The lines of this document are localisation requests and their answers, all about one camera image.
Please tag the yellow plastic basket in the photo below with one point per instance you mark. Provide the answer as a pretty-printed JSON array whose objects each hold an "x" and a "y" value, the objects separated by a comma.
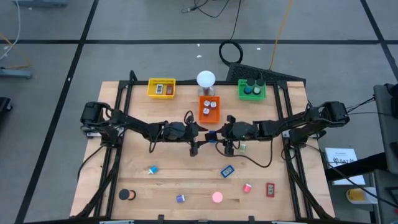
[{"x": 150, "y": 93}]

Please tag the red power adapter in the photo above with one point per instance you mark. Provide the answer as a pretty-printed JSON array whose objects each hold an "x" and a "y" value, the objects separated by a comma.
[{"x": 247, "y": 188}]

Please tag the white digital clock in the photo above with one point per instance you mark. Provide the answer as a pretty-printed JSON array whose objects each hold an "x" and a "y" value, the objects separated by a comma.
[{"x": 159, "y": 89}]

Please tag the green plastic basket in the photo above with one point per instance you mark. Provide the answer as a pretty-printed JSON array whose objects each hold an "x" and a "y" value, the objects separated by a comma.
[{"x": 242, "y": 95}]

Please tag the black perforated panel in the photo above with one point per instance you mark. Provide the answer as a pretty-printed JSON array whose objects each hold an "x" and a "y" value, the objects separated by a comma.
[{"x": 245, "y": 73}]

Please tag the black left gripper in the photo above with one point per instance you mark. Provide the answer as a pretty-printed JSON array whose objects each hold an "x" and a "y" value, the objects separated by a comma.
[{"x": 192, "y": 135}]

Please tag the light green power adapter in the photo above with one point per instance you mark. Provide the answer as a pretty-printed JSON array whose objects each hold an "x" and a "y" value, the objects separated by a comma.
[{"x": 243, "y": 148}]

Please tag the black floor object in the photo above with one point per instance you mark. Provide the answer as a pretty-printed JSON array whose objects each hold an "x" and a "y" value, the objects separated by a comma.
[{"x": 3, "y": 107}]

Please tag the orange plastic basket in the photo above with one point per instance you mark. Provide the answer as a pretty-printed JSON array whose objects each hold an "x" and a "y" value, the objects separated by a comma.
[{"x": 214, "y": 116}]

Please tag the black beam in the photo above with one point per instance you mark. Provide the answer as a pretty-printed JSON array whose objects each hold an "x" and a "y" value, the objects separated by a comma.
[{"x": 357, "y": 168}]

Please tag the white desk lamp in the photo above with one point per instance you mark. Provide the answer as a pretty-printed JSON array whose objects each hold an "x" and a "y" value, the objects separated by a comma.
[{"x": 206, "y": 79}]

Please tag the blue sand black hourglass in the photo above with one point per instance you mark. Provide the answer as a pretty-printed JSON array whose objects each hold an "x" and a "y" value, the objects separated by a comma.
[{"x": 250, "y": 82}]

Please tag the black aluminium table frame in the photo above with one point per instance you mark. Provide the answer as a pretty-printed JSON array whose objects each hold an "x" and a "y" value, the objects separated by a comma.
[{"x": 186, "y": 83}]

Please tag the grey equipment cart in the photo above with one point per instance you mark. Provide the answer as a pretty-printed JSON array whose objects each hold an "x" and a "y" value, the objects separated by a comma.
[{"x": 385, "y": 140}]

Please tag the cyan power adapter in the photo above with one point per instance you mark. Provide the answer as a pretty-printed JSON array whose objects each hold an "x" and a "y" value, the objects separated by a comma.
[{"x": 153, "y": 169}]

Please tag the orange sand black hourglass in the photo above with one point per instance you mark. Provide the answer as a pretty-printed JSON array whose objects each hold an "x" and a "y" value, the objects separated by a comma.
[{"x": 124, "y": 194}]

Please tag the grey metal floor bar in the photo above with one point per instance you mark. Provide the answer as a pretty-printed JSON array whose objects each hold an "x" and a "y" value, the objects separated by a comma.
[
  {"x": 15, "y": 73},
  {"x": 40, "y": 3}
]

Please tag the blue digital clock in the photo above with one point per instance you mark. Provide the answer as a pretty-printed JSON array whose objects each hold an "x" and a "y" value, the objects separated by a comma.
[{"x": 227, "y": 171}]

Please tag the pink hourglass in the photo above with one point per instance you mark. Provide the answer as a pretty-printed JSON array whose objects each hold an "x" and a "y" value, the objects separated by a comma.
[{"x": 217, "y": 197}]

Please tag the yellow and white container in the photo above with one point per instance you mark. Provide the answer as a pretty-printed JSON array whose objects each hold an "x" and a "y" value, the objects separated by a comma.
[{"x": 356, "y": 194}]

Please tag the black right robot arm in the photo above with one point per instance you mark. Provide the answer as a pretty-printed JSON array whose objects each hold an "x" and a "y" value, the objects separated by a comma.
[{"x": 280, "y": 126}]

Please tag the white sand black hourglass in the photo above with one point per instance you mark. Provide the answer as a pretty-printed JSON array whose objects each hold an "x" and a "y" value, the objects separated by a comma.
[{"x": 260, "y": 82}]

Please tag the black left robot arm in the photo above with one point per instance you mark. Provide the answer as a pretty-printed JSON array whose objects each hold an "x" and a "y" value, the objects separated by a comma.
[{"x": 133, "y": 123}]

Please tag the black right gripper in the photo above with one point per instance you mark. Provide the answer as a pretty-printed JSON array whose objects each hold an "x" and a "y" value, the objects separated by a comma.
[{"x": 230, "y": 132}]

